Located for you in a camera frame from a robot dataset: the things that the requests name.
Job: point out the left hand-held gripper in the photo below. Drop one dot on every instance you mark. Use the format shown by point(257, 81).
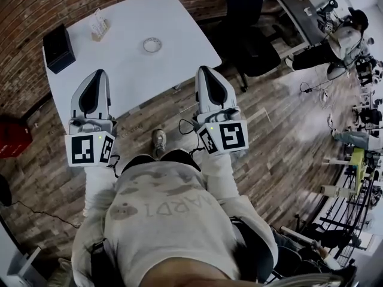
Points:
point(89, 148)

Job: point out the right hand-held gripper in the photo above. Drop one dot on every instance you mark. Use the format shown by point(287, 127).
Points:
point(230, 136)

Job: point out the clear roll of tape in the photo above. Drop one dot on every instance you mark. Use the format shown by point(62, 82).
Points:
point(152, 45)

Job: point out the person's right forearm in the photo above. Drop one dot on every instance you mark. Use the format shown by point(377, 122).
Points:
point(220, 175)

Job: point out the person's left forearm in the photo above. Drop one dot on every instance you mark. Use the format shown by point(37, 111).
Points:
point(98, 187)

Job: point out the white table leg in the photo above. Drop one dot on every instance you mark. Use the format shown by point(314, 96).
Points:
point(177, 86)

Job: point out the black box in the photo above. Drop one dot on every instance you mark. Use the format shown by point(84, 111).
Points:
point(58, 49)

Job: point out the black office chair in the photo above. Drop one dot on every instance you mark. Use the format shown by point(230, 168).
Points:
point(251, 49)

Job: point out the clear holder with wooden base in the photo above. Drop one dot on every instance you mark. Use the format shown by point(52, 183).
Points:
point(99, 28)

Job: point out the person's black trousers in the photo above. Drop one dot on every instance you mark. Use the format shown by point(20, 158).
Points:
point(176, 157)

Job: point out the person's grey shoe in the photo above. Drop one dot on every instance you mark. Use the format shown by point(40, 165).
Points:
point(158, 142)

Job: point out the red crate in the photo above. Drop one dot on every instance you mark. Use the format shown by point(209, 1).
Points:
point(13, 139)

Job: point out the white power strip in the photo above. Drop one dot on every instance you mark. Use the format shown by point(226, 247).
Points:
point(324, 96)

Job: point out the dark grey desk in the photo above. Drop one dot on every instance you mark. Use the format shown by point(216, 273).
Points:
point(296, 16)

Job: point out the person's white sweatshirt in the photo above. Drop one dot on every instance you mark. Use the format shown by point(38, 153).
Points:
point(167, 220)

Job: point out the black metal rack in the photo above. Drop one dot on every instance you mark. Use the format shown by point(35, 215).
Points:
point(338, 223)

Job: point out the yellow-green frame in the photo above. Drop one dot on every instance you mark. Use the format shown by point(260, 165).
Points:
point(357, 164)

